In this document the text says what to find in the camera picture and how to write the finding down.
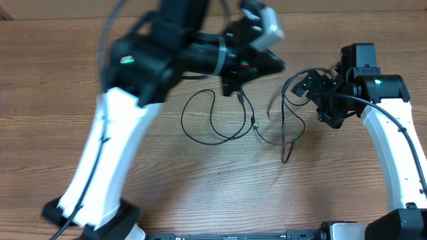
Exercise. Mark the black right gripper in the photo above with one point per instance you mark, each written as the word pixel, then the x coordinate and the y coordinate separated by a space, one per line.
pixel 335 118

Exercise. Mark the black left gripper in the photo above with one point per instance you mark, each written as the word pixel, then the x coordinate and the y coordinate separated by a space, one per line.
pixel 242 68

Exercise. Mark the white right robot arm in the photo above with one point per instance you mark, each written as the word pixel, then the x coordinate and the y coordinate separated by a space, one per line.
pixel 382 102

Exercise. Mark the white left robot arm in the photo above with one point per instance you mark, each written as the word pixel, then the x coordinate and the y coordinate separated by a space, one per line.
pixel 136 74

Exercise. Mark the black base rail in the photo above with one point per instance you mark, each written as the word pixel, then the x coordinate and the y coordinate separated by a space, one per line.
pixel 233 236

